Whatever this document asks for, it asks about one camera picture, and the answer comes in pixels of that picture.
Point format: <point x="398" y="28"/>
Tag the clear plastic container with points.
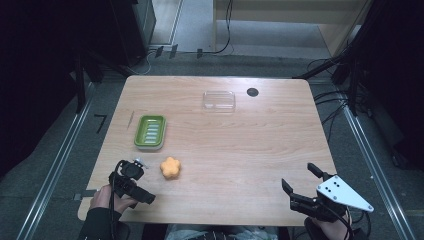
<point x="219" y="101"/>

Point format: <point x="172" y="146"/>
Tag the metal floor rail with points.
<point x="55" y="163"/>
<point x="376" y="170"/>

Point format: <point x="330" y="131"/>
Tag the person's right hand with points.
<point x="330" y="230"/>

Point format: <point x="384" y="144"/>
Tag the dark cabinet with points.
<point x="133" y="30"/>

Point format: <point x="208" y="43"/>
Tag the person's left hand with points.
<point x="103" y="199"/>

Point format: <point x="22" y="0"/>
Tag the grey tape strip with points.
<point x="85" y="194"/>

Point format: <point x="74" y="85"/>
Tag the orange flower-shaped soap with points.
<point x="170" y="167"/>

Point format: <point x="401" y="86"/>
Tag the black round table grommet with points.
<point x="252" y="92"/>

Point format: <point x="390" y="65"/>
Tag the light wooden furniture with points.
<point x="333" y="20"/>

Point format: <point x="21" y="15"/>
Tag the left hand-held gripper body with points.
<point x="131" y="181"/>

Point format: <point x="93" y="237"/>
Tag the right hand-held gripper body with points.
<point x="333" y="196"/>

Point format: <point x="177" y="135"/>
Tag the dark floor tape piece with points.
<point x="159" y="51"/>
<point x="173" y="51"/>
<point x="199" y="53"/>

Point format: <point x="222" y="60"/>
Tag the green soap dish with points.
<point x="150" y="131"/>

